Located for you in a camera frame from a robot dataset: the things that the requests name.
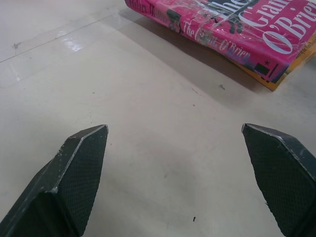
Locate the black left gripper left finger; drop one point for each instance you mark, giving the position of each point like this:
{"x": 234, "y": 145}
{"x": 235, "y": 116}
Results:
{"x": 66, "y": 182}

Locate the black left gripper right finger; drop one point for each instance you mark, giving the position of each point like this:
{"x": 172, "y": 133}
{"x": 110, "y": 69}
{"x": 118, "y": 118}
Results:
{"x": 284, "y": 177}

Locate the yellow paperback book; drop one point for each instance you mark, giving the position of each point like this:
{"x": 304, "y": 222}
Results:
{"x": 295, "y": 66}

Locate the pink paperback book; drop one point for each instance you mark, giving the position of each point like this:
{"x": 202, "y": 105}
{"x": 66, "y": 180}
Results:
{"x": 222, "y": 27}

